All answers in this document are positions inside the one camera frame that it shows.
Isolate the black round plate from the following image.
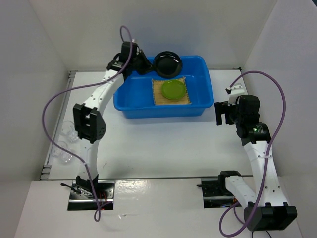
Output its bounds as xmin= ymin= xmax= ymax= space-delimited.
xmin=153 ymin=51 xmax=183 ymax=79

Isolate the bamboo placemat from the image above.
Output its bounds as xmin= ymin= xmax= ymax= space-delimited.
xmin=152 ymin=77 xmax=191 ymax=106

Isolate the green plastic plate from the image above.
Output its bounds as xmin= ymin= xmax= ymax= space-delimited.
xmin=161 ymin=80 xmax=186 ymax=100

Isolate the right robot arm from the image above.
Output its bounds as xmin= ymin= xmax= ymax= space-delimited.
xmin=214 ymin=95 xmax=298 ymax=232

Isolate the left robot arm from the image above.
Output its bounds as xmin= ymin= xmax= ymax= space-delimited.
xmin=73 ymin=41 xmax=151 ymax=198

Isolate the blue plastic bin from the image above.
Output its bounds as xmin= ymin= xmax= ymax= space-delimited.
xmin=113 ymin=56 xmax=214 ymax=119

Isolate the clear plastic cup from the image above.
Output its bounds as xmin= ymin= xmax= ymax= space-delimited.
xmin=60 ymin=121 xmax=79 ymax=143
xmin=50 ymin=141 xmax=73 ymax=165

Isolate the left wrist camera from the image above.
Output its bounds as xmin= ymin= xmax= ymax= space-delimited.
xmin=132 ymin=39 xmax=140 ymax=55

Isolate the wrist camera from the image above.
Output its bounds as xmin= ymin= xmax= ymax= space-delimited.
xmin=225 ymin=83 xmax=246 ymax=106
xmin=132 ymin=39 xmax=140 ymax=55

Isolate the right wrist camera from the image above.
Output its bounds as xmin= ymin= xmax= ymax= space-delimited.
xmin=225 ymin=83 xmax=246 ymax=106

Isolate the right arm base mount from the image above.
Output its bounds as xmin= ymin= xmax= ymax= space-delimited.
xmin=196 ymin=177 xmax=237 ymax=209

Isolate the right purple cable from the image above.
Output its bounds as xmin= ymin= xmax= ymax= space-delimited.
xmin=219 ymin=70 xmax=287 ymax=236

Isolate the purple cable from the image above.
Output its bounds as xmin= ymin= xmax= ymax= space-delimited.
xmin=219 ymin=70 xmax=287 ymax=236
xmin=41 ymin=25 xmax=136 ymax=222

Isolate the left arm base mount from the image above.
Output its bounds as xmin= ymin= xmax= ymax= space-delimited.
xmin=60 ymin=180 xmax=115 ymax=211

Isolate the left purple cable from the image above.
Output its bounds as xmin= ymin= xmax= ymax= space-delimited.
xmin=41 ymin=25 xmax=136 ymax=222

